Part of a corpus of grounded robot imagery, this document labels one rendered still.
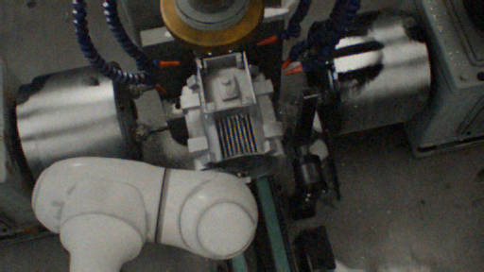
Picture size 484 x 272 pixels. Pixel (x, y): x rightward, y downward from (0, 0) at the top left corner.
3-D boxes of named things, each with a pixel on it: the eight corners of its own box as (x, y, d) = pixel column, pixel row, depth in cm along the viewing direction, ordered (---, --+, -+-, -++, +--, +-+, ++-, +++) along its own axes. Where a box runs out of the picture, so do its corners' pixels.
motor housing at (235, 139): (186, 113, 138) (176, 73, 120) (265, 98, 139) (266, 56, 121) (200, 192, 130) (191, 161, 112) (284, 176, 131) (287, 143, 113)
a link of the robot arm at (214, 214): (257, 172, 86) (168, 160, 85) (271, 193, 70) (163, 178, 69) (247, 243, 87) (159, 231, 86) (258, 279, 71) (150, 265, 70)
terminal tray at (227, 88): (198, 77, 124) (194, 60, 117) (247, 69, 124) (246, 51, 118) (207, 128, 119) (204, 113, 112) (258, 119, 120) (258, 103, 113)
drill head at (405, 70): (269, 67, 143) (271, 6, 120) (430, 35, 145) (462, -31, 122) (294, 161, 133) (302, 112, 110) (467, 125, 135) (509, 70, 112)
